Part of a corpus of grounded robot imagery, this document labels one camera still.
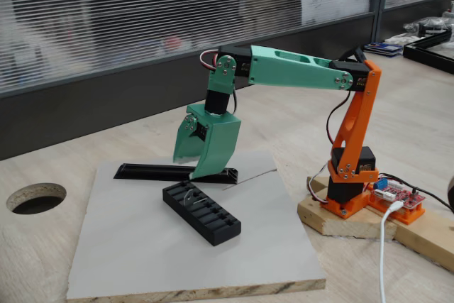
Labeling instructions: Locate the dark grey metal bracket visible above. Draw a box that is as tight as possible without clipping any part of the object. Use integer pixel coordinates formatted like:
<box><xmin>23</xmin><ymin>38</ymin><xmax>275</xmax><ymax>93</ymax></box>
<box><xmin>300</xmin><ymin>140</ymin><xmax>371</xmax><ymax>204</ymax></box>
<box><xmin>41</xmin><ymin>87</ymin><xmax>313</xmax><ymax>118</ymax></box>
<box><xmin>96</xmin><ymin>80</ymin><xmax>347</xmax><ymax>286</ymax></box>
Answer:
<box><xmin>182</xmin><ymin>190</ymin><xmax>206</xmax><ymax>208</ymax></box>

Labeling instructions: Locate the black slotted rack block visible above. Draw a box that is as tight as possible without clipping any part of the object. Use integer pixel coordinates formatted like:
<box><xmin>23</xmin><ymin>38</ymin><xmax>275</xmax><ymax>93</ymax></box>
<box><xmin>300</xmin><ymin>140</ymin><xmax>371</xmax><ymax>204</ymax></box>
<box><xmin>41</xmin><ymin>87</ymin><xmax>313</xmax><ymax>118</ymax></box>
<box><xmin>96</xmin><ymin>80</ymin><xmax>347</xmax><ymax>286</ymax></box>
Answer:
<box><xmin>162</xmin><ymin>181</ymin><xmax>243</xmax><ymax>247</ymax></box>

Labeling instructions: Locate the grey plywood board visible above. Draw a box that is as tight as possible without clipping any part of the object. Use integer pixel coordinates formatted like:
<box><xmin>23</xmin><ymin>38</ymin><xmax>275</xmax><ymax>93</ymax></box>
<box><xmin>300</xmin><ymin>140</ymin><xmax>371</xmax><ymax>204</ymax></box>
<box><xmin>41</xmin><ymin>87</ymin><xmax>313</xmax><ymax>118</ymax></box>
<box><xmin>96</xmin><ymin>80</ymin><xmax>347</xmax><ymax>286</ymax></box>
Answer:
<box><xmin>66</xmin><ymin>150</ymin><xmax>327</xmax><ymax>300</ymax></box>

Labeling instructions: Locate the wooden base block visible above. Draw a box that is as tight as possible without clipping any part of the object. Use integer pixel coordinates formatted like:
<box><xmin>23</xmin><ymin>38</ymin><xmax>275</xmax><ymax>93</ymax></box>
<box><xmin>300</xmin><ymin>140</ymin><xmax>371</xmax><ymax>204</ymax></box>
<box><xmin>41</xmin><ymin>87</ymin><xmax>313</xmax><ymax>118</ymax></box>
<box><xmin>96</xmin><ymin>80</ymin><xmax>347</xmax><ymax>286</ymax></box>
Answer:
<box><xmin>297</xmin><ymin>175</ymin><xmax>398</xmax><ymax>241</ymax></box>

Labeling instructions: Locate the black folding stand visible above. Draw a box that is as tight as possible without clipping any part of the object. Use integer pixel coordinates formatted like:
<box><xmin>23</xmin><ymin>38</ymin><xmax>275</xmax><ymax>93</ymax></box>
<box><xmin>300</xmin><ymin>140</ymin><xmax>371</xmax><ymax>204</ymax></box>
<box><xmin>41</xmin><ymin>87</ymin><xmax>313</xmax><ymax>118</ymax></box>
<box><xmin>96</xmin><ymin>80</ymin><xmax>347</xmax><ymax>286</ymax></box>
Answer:
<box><xmin>338</xmin><ymin>46</ymin><xmax>368</xmax><ymax>65</ymax></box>

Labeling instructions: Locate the stack of blue cards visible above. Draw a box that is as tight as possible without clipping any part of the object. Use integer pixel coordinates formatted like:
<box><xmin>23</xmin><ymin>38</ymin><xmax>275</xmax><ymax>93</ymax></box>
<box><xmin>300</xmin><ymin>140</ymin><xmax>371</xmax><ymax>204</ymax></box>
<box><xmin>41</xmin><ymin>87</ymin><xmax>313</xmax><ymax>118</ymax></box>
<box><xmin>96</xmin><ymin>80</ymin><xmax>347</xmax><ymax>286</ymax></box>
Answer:
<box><xmin>363</xmin><ymin>42</ymin><xmax>404</xmax><ymax>58</ymax></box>

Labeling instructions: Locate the red controller board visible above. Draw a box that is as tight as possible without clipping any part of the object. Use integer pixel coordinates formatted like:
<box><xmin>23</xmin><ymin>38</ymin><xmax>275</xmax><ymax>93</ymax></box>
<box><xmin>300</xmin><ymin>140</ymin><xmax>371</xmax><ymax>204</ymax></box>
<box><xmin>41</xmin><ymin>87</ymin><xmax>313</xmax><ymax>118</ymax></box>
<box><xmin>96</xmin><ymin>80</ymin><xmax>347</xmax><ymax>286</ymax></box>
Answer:
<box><xmin>370</xmin><ymin>174</ymin><xmax>425</xmax><ymax>210</ymax></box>

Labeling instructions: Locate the white paper pile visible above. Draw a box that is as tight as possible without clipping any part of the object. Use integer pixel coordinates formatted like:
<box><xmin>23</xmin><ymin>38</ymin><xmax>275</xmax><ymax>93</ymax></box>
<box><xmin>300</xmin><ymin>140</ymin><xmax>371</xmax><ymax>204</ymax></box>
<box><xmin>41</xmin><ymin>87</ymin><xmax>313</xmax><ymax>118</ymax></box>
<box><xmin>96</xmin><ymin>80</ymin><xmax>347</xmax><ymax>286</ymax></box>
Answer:
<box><xmin>384</xmin><ymin>32</ymin><xmax>423</xmax><ymax>47</ymax></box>

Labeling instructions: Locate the wooden plank under controller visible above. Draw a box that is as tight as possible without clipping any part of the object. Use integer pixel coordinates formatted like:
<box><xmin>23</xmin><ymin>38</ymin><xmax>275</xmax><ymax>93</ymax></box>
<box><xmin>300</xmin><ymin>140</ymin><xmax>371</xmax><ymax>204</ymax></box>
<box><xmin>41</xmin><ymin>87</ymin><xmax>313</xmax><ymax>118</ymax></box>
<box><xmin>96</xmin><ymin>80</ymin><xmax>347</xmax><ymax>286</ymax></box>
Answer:
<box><xmin>368</xmin><ymin>203</ymin><xmax>454</xmax><ymax>272</ymax></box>

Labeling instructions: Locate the clear bag with black part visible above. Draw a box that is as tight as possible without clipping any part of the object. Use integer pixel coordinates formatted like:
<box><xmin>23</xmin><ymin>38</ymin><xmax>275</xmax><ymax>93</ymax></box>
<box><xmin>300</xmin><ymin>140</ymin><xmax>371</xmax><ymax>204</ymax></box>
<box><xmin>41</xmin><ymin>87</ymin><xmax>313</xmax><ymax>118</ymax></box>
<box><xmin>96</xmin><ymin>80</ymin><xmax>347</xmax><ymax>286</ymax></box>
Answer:
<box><xmin>403</xmin><ymin>16</ymin><xmax>454</xmax><ymax>38</ymax></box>

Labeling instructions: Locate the black channel rail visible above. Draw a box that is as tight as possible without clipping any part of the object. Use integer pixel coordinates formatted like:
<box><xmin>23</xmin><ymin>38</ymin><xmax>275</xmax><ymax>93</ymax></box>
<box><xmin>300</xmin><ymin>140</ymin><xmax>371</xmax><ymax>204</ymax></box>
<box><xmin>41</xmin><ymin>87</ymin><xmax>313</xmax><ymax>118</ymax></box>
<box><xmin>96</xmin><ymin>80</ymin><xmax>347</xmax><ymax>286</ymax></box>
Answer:
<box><xmin>113</xmin><ymin>162</ymin><xmax>240</xmax><ymax>186</ymax></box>

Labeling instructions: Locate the white USB cable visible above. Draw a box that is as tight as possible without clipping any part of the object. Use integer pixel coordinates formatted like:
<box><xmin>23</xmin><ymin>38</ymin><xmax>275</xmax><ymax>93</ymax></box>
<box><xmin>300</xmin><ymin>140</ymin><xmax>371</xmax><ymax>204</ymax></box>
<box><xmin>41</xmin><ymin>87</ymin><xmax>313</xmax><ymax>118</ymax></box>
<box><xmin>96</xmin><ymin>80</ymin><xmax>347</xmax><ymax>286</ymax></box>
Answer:
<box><xmin>378</xmin><ymin>200</ymin><xmax>404</xmax><ymax>303</ymax></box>

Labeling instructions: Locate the orange board bracket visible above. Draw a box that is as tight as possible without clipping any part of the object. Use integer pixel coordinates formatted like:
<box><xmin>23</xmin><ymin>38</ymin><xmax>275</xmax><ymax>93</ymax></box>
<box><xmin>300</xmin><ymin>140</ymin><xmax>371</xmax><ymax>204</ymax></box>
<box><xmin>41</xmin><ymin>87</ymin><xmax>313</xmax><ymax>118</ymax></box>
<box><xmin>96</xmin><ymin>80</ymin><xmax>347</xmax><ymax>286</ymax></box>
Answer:
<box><xmin>367</xmin><ymin>189</ymin><xmax>426</xmax><ymax>226</ymax></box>

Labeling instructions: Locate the black rectangular frame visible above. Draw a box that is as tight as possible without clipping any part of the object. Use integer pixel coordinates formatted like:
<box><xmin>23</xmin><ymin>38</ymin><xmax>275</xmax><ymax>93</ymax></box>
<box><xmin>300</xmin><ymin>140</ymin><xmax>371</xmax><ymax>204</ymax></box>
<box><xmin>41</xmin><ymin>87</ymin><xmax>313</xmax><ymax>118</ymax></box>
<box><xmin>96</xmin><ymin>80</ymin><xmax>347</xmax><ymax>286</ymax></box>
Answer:
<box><xmin>402</xmin><ymin>29</ymin><xmax>454</xmax><ymax>76</ymax></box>

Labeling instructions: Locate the black cable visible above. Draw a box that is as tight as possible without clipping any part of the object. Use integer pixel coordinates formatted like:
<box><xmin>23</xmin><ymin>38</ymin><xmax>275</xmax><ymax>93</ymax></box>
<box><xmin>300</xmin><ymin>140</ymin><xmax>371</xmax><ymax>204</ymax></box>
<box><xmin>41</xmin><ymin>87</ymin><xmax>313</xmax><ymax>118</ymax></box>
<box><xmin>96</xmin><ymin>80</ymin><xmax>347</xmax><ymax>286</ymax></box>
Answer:
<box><xmin>411</xmin><ymin>184</ymin><xmax>454</xmax><ymax>211</ymax></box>

